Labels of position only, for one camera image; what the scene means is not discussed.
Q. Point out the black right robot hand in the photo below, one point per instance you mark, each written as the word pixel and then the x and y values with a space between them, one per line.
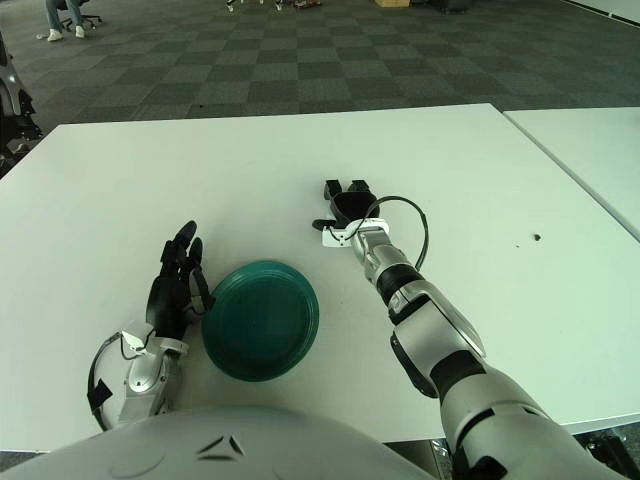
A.
pixel 355 205

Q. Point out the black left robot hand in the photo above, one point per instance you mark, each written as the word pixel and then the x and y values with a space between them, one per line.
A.
pixel 165 300

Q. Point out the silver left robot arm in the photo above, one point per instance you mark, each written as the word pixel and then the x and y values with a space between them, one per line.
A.
pixel 142 380

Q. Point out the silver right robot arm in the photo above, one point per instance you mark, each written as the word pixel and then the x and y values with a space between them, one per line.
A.
pixel 440 330

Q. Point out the green round plate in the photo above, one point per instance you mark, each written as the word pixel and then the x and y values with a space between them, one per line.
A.
pixel 260 320

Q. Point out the white grey robot torso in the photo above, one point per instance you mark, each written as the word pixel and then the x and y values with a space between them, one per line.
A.
pixel 200 445

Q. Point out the small floor clutter pile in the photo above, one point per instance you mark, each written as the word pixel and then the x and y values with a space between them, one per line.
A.
pixel 307 3

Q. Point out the black bulky object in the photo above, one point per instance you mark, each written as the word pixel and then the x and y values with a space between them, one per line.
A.
pixel 450 5

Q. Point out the white-tipped furniture legs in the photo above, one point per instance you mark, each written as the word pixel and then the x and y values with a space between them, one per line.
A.
pixel 229 5

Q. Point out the grey black humanoid robot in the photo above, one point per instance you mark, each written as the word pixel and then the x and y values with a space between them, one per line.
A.
pixel 12 95

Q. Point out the black office chair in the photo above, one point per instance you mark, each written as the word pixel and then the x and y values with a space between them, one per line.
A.
pixel 90 19

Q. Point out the seated person in jeans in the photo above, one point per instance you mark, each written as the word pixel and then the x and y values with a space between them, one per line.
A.
pixel 52 20

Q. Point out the black table foot with caster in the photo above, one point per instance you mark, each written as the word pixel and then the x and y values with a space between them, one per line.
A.
pixel 607 445

